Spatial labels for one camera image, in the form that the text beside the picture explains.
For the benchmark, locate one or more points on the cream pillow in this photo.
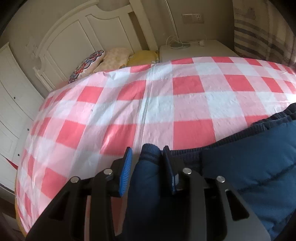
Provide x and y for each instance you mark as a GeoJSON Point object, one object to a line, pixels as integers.
{"type": "Point", "coordinates": [113, 58]}

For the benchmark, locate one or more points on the white wooden headboard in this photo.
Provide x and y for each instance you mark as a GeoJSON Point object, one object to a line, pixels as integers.
{"type": "Point", "coordinates": [76, 39]}

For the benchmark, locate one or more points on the white wardrobe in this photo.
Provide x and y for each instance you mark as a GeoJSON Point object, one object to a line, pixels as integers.
{"type": "Point", "coordinates": [13, 97]}

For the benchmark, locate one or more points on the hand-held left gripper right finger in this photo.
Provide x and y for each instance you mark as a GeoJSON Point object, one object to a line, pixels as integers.
{"type": "Point", "coordinates": [170, 171]}

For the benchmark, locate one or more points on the white nightstand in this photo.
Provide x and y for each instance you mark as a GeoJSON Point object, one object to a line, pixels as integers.
{"type": "Point", "coordinates": [208, 52]}

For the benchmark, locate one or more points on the colourful patterned pillow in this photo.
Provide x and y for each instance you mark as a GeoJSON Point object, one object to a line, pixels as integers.
{"type": "Point", "coordinates": [89, 63]}

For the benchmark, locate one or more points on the patterned curtain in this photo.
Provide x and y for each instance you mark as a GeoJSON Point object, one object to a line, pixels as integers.
{"type": "Point", "coordinates": [261, 32]}

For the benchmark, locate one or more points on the blue quilted jacket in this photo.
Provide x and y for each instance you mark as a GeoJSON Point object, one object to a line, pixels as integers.
{"type": "Point", "coordinates": [249, 166]}

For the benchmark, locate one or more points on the white desk lamp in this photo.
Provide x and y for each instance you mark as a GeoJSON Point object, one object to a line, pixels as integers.
{"type": "Point", "coordinates": [179, 45]}

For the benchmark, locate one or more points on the pink white checkered blanket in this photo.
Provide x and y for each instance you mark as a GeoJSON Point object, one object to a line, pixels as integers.
{"type": "Point", "coordinates": [138, 104]}

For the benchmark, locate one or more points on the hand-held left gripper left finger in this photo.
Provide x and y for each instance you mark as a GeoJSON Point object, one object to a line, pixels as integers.
{"type": "Point", "coordinates": [124, 173]}

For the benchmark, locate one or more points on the yellow pillow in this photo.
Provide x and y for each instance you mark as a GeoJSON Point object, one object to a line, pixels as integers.
{"type": "Point", "coordinates": [143, 57]}

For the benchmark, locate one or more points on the wall socket panel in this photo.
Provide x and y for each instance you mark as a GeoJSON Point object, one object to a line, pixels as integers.
{"type": "Point", "coordinates": [193, 18]}

